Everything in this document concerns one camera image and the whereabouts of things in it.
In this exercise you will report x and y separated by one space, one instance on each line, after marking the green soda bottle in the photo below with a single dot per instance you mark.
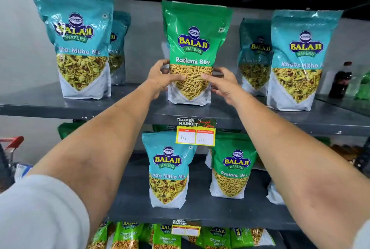
364 87

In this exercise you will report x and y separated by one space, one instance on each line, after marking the row of green chickpea packets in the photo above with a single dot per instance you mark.
164 238

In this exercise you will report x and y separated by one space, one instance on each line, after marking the clear soda bottle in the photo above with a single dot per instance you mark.
355 79

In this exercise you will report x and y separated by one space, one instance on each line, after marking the person's right thumb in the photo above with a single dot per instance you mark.
210 79

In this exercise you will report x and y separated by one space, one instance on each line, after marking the white shirt sleeve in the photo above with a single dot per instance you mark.
362 237
40 214

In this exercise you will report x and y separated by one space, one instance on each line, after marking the person's left hand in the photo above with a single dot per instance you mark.
156 81

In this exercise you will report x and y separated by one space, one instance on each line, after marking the brown snack packet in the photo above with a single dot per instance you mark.
345 152

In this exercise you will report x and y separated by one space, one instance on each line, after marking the yellow price label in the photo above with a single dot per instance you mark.
186 228
196 136

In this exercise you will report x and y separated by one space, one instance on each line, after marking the blue and white packet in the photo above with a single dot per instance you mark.
22 170

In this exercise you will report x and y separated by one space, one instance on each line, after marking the teal snack packet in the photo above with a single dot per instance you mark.
300 55
169 170
119 43
78 40
254 55

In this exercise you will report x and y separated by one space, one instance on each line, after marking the person's left forearm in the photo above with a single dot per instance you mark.
109 139

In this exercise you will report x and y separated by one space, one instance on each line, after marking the person's right hand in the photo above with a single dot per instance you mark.
228 88

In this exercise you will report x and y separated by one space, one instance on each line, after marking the person's right forearm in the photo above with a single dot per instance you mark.
297 165

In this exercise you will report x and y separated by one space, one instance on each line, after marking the white-bottomed snack packet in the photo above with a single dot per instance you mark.
274 195

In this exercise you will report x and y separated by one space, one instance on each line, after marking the dark cola bottle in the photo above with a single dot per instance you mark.
341 82

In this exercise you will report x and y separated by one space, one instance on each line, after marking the green snack packet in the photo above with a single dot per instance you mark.
69 129
232 170
196 35

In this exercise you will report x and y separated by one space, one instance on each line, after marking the person's left thumb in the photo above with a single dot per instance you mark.
175 78

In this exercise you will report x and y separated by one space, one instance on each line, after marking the grey metal shelf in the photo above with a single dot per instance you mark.
46 103
199 208

